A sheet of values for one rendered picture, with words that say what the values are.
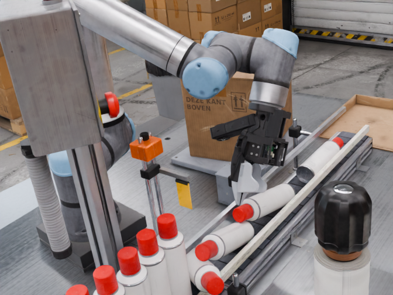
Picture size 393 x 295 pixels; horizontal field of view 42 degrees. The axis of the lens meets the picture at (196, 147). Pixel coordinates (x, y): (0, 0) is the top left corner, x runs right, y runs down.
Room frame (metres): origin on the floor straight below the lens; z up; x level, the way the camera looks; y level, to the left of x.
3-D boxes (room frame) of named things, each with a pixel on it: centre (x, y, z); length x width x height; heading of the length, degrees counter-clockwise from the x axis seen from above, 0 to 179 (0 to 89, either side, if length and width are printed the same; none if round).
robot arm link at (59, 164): (1.07, 0.28, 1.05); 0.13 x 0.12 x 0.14; 156
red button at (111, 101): (0.68, 0.12, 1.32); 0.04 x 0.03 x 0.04; 14
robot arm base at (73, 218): (1.06, 0.28, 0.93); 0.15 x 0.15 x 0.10
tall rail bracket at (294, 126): (1.26, -0.30, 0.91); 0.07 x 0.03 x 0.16; 49
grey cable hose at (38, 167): (0.68, 0.24, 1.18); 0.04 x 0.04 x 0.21
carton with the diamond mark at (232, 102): (1.48, -0.15, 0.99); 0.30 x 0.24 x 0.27; 150
